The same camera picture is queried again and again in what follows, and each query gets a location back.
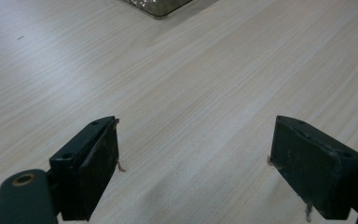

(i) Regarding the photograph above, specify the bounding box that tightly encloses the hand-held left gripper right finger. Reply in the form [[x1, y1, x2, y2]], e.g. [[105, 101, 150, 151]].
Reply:
[[268, 115, 358, 221]]

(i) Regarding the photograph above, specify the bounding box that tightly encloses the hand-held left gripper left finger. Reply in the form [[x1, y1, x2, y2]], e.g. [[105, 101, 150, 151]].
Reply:
[[48, 116, 121, 222]]

